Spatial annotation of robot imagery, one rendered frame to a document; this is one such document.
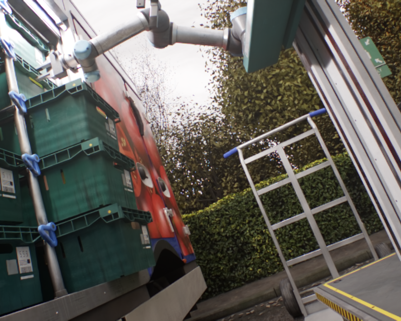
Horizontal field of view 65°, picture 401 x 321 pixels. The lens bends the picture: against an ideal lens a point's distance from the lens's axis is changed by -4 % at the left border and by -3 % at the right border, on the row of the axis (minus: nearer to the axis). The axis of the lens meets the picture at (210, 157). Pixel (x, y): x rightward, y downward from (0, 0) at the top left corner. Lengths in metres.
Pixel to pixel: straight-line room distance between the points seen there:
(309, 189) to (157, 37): 2.62
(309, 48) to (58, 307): 1.27
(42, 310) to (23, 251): 0.33
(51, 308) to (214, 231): 2.94
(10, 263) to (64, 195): 0.34
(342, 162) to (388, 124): 2.87
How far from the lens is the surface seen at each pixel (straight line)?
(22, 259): 1.19
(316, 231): 2.22
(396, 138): 1.09
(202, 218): 3.75
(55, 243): 1.28
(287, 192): 3.74
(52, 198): 1.37
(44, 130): 1.46
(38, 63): 1.97
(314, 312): 2.34
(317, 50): 1.44
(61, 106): 1.45
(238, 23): 1.64
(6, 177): 1.27
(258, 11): 1.26
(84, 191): 1.31
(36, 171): 1.34
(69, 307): 1.02
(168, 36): 1.72
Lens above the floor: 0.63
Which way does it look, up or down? 14 degrees up
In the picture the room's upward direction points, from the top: 21 degrees counter-clockwise
